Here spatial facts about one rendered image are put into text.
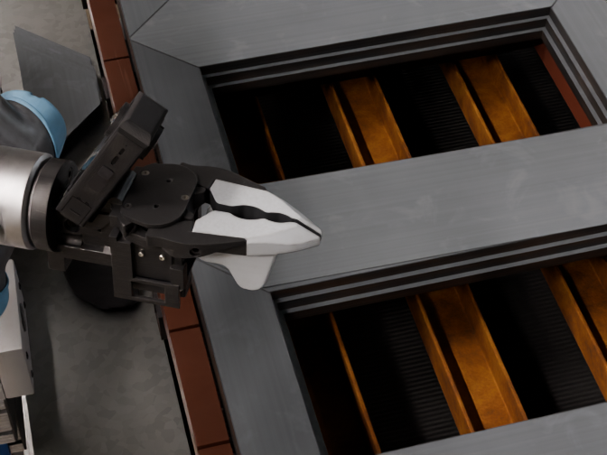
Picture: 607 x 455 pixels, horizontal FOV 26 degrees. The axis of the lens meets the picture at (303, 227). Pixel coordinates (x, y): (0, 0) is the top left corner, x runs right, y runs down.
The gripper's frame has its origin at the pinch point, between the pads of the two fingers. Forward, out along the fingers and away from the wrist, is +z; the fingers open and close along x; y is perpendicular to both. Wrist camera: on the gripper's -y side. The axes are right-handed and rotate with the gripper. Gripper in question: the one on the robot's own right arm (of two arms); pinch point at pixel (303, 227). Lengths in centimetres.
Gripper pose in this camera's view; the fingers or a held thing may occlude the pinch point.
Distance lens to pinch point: 95.9
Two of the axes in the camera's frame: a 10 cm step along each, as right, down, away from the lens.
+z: 9.7, 1.7, -1.5
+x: -2.2, 6.3, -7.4
